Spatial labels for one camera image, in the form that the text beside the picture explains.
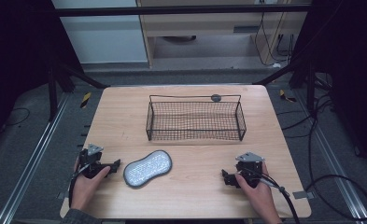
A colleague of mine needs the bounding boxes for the grey oval scrubbing pad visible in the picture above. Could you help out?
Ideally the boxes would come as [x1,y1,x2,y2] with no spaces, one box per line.
[122,149,174,189]

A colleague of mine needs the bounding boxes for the black wire mesh basket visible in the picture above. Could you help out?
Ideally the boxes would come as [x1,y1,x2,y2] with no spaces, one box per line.
[145,93,247,142]

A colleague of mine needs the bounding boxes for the person's right hand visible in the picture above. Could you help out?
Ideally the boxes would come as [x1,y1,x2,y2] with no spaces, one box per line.
[234,162,281,220]

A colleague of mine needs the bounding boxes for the black metal stand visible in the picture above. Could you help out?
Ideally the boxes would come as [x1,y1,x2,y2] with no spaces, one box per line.
[253,57,318,114]
[46,60,109,123]

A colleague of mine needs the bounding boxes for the black hanging desk cables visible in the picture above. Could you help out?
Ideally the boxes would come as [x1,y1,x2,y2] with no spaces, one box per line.
[253,11,298,68]

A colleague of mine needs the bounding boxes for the aluminium floor rail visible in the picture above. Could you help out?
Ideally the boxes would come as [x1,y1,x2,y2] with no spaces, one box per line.
[294,89,367,224]
[0,92,71,224]

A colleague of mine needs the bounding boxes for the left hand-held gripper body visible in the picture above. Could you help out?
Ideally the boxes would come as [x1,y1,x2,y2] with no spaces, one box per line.
[78,143,111,180]

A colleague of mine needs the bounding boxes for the black curtain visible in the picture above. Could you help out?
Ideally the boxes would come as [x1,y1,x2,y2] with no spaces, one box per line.
[291,0,367,172]
[0,0,84,153]

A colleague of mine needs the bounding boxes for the hand-held gripper cable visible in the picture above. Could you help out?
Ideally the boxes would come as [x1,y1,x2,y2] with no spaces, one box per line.
[67,163,91,208]
[258,175,301,224]

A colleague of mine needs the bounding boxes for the light wooden desk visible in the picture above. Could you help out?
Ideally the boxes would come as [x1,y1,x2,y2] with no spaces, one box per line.
[135,0,309,69]

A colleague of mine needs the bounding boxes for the black looped floor cable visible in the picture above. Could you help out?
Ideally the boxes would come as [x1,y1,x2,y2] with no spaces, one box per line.
[277,92,367,222]

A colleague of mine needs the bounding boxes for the black horizontal crossbar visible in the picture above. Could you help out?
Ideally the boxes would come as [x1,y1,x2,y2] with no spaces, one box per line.
[50,4,314,18]

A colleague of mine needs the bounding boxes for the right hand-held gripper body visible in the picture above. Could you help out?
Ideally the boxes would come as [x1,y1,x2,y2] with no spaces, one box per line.
[234,151,265,189]

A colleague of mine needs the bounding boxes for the right hand-held gripper cable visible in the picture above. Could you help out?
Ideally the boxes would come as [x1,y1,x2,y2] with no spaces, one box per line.
[258,175,301,224]

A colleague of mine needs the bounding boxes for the yellow and black tape strip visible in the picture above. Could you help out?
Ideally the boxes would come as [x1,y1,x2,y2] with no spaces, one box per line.
[278,89,298,104]
[79,91,92,109]

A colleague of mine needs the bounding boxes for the white cabinet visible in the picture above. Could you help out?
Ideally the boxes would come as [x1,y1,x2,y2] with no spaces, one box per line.
[50,0,149,65]

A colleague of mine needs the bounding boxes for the person's left hand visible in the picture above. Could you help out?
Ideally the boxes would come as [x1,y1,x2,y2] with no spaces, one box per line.
[69,165,111,213]

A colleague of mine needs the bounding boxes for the left hand-held gripper cable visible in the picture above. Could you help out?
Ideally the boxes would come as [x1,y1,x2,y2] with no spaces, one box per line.
[67,163,91,208]

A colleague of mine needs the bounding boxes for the thin black floor cable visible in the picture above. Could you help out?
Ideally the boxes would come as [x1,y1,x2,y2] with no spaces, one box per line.
[4,106,32,127]

